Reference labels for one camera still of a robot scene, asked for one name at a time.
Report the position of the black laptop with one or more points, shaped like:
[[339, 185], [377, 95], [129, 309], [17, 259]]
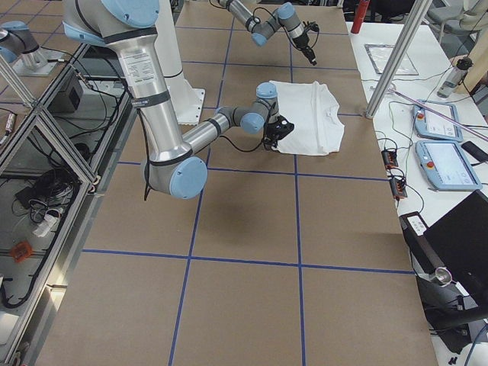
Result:
[[454, 248]]

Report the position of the blue teach pendant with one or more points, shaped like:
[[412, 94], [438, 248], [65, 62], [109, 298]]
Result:
[[445, 166], [432, 126]]

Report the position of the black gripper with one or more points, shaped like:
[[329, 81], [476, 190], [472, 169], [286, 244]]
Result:
[[271, 134], [304, 44]]

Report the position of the white camera post with base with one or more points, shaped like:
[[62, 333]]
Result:
[[187, 101]]

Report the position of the pink rod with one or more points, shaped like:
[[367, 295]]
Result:
[[433, 111]]

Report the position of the lower blue teach pendant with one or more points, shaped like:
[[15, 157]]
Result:
[[445, 166]]

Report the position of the orange black adapter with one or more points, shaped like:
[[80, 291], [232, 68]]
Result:
[[398, 188], [390, 159]]

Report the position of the upper orange black adapter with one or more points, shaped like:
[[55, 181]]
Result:
[[390, 159]]

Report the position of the white power strip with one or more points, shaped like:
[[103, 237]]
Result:
[[46, 225]]

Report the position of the red bottle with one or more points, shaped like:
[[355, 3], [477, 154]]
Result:
[[360, 14]]

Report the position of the clear water bottle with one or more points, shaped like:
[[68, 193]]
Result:
[[455, 78]]

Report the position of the upper blue teach pendant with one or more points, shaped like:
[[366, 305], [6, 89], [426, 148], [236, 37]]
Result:
[[432, 126]]

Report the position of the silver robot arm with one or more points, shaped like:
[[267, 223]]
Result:
[[284, 17], [171, 165]]

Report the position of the aluminium frame post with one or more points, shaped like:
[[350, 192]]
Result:
[[420, 7]]

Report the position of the lower orange black adapter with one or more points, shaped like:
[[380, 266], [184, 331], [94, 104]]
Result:
[[398, 188]]

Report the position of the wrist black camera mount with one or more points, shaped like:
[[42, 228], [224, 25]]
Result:
[[310, 26], [281, 124]]

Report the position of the white long-sleeve printed shirt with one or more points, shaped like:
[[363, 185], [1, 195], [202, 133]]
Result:
[[313, 110]]

